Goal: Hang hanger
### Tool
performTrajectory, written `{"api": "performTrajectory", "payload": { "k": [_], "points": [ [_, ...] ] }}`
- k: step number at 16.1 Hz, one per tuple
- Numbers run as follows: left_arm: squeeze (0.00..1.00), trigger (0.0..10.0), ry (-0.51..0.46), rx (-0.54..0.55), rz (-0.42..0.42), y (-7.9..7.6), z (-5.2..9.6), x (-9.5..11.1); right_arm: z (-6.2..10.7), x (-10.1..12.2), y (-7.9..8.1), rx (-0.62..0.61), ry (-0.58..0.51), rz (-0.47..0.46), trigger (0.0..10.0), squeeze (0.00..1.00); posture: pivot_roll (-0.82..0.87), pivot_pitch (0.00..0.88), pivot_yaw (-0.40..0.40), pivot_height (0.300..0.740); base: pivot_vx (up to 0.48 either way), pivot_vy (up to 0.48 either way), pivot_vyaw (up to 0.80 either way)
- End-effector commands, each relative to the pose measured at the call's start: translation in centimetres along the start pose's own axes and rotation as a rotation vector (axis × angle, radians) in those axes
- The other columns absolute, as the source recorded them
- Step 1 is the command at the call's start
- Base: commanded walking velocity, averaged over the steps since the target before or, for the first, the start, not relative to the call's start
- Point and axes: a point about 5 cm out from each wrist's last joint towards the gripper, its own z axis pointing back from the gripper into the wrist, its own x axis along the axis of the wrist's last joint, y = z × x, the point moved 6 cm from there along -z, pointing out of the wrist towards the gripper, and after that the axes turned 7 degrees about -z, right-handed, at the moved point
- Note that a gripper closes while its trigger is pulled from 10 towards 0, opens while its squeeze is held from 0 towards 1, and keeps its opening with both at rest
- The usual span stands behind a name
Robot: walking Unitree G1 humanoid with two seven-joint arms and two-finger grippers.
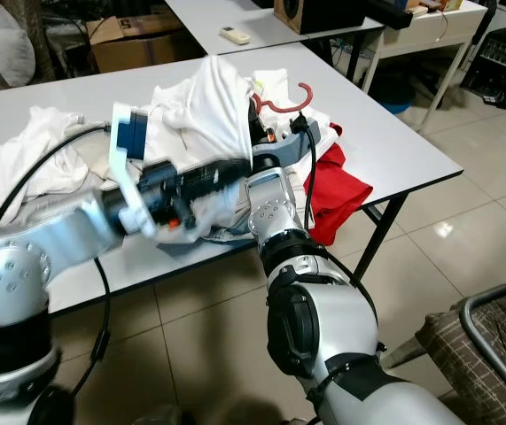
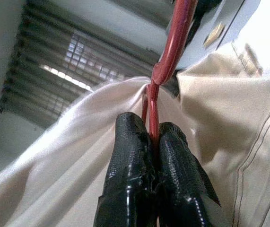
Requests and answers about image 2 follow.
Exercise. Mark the dark slatted window blind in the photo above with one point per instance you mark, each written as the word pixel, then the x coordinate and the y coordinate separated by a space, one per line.
pixel 54 59

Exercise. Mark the plain white shirt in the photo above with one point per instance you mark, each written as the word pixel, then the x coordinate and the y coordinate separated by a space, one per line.
pixel 54 165

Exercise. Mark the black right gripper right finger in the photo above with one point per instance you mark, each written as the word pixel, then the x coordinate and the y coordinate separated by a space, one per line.
pixel 179 177

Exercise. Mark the cream jacket with stitched seams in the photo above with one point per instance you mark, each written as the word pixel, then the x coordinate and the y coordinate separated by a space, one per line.
pixel 231 118

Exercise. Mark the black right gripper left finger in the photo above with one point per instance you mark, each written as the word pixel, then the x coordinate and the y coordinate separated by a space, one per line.
pixel 130 165

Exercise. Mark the red plastic clothes hanger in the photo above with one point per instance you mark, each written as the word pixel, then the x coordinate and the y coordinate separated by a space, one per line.
pixel 172 47

